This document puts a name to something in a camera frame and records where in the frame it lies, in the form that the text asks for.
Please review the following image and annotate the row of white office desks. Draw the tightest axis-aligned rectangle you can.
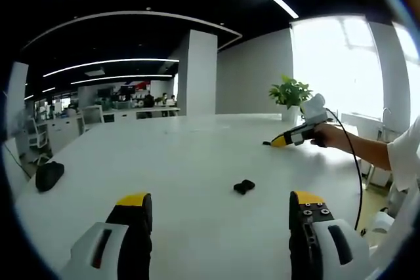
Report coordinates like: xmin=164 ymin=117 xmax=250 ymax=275
xmin=32 ymin=106 xmax=181 ymax=156

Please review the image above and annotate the black pouch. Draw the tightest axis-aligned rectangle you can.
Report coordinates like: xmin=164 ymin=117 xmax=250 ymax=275
xmin=35 ymin=161 xmax=66 ymax=193

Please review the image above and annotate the white side desk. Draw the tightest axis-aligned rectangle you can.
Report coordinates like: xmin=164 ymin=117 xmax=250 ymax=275
xmin=341 ymin=112 xmax=394 ymax=189

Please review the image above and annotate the red white wall banner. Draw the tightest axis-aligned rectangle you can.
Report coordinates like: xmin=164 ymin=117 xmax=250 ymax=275
xmin=119 ymin=80 xmax=152 ymax=96

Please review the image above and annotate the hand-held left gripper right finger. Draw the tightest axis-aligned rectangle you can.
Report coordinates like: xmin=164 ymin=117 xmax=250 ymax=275
xmin=288 ymin=190 xmax=372 ymax=280

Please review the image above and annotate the person's right hand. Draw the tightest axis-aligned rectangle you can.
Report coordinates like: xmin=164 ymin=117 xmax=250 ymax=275
xmin=310 ymin=123 xmax=346 ymax=148

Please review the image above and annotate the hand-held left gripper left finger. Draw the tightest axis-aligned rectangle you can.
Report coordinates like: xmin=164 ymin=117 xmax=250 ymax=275
xmin=60 ymin=191 xmax=154 ymax=280

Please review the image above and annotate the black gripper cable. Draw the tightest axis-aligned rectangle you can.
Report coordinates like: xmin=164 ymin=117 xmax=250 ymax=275
xmin=326 ymin=108 xmax=364 ymax=232

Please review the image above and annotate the potted green plant white pot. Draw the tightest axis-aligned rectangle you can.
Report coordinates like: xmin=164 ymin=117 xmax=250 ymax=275
xmin=268 ymin=75 xmax=314 ymax=122

